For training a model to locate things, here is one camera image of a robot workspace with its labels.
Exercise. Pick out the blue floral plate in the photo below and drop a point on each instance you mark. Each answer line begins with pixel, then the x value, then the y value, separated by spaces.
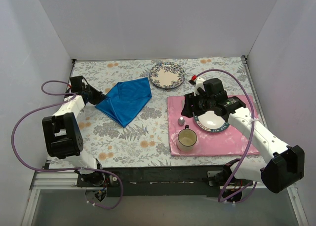
pixel 167 75

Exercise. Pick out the pink placemat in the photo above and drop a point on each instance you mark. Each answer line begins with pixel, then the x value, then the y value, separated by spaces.
pixel 228 142

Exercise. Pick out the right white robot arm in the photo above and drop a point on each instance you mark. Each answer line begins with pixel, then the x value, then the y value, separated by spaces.
pixel 284 164

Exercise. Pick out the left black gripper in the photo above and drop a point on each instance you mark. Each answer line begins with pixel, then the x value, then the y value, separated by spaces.
pixel 93 95

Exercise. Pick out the green rimmed white plate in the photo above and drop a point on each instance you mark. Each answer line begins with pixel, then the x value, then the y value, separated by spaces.
pixel 210 122

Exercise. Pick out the cream enamel mug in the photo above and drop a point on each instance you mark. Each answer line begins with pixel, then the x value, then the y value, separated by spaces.
pixel 186 139

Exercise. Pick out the blue cloth napkin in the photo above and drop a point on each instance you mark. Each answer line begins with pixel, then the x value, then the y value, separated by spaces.
pixel 125 100

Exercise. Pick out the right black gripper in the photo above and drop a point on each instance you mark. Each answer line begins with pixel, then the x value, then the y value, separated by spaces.
pixel 190 103

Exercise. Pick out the silver spoon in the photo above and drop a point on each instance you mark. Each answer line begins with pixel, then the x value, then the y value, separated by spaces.
pixel 181 120

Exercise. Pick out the aluminium frame rail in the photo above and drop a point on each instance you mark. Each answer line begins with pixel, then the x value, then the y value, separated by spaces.
pixel 57 200

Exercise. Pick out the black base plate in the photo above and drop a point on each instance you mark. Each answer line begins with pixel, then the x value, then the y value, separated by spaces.
pixel 202 180

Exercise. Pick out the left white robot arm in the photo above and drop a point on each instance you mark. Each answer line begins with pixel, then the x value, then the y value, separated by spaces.
pixel 61 130

